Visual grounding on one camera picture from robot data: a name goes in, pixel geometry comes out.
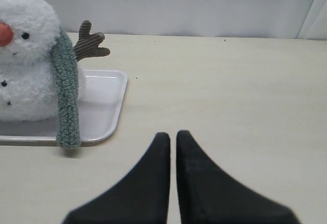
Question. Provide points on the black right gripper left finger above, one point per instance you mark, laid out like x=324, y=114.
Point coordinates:
x=142, y=196

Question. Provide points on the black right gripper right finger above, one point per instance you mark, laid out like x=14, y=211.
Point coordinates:
x=207, y=194

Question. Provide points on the white plastic tray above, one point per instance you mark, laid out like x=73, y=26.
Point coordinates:
x=99, y=111

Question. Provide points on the white plush snowman toy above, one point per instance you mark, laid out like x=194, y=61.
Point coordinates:
x=31, y=37

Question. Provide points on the green fuzzy knitted scarf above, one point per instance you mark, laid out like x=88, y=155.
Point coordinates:
x=66, y=79

